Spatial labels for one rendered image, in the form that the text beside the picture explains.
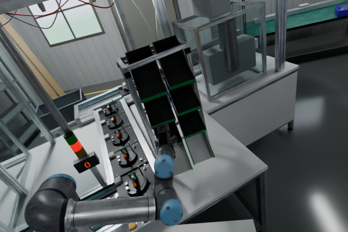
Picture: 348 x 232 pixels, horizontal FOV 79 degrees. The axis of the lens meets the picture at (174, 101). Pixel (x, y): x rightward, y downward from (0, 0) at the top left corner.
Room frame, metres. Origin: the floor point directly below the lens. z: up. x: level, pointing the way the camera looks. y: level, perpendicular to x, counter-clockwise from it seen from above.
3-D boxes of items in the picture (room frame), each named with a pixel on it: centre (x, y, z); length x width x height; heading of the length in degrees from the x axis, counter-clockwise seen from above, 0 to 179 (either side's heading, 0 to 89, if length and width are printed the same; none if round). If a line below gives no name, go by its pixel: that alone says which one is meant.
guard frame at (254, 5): (1.96, -0.59, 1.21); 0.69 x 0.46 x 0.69; 105
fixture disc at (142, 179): (0.87, 0.36, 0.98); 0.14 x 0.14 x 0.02
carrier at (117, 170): (1.11, 0.43, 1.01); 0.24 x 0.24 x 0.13; 15
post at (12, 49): (0.96, 0.58, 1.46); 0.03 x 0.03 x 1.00; 15
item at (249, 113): (1.99, -0.69, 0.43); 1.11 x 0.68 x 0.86; 105
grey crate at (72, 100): (2.68, 1.50, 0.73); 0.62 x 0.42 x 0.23; 105
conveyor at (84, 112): (2.34, -0.07, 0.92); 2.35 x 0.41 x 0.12; 105
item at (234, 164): (1.30, 0.48, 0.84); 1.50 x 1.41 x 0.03; 105
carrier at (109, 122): (1.59, 0.56, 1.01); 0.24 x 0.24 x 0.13; 15
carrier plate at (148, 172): (0.87, 0.36, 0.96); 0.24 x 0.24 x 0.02; 15
